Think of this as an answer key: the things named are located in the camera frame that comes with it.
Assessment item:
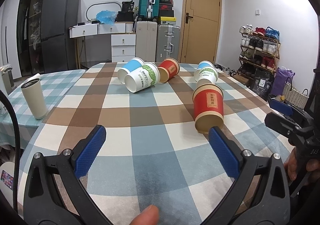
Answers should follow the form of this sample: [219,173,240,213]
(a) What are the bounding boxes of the red paper cup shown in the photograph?
[193,83,224,135]
[158,58,180,83]

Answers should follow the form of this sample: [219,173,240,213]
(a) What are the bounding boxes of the green-print cup right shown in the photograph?
[197,66,219,87]

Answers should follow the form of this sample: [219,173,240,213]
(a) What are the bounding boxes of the blue cup right rear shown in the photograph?
[194,61,214,82]

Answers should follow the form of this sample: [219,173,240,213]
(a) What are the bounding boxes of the green-print white paper cup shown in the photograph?
[124,62,160,93]

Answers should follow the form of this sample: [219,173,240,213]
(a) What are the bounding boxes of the blue white paper cup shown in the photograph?
[117,57,145,84]

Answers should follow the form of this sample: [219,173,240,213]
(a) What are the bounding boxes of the right hand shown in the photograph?
[284,148,320,185]

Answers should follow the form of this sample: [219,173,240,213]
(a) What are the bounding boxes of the left hand thumb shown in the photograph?
[130,205,159,225]

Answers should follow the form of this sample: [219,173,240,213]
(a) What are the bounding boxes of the woven basket bag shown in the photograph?
[283,77,309,109]

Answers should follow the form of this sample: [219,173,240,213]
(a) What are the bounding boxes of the purple bag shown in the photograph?
[270,66,295,96]

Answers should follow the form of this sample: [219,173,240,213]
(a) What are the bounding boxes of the black paper bag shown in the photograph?
[251,69,274,100]

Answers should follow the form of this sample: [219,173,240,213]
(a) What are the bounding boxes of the smartphone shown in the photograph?
[1,170,14,190]

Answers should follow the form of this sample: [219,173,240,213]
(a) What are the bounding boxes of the shoe rack with shoes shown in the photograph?
[237,24,281,82]

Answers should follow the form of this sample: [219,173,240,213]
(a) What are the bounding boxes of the checkered tablecloth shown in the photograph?
[4,61,296,225]

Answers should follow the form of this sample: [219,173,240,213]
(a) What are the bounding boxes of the cream thermos tumbler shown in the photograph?
[21,77,48,119]

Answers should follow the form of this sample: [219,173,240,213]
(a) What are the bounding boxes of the wooden door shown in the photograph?
[179,0,222,64]

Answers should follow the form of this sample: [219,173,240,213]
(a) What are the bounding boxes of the silver suitcase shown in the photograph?
[155,24,181,62]

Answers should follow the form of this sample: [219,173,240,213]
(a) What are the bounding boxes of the stacked shoe boxes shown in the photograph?
[159,0,176,25]

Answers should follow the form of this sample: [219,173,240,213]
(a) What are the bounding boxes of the beige suitcase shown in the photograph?
[136,21,158,62]

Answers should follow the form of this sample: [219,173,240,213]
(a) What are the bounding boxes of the white drawer desk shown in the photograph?
[69,22,136,69]

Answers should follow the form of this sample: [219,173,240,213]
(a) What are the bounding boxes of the blue plastic bag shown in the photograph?
[96,10,118,25]

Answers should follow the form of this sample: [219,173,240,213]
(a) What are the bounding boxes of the black bag on desk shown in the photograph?
[115,11,135,22]

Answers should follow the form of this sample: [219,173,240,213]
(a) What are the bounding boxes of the black refrigerator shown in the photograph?
[40,0,80,73]

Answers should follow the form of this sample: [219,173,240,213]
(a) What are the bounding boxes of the black cable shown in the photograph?
[0,90,21,215]

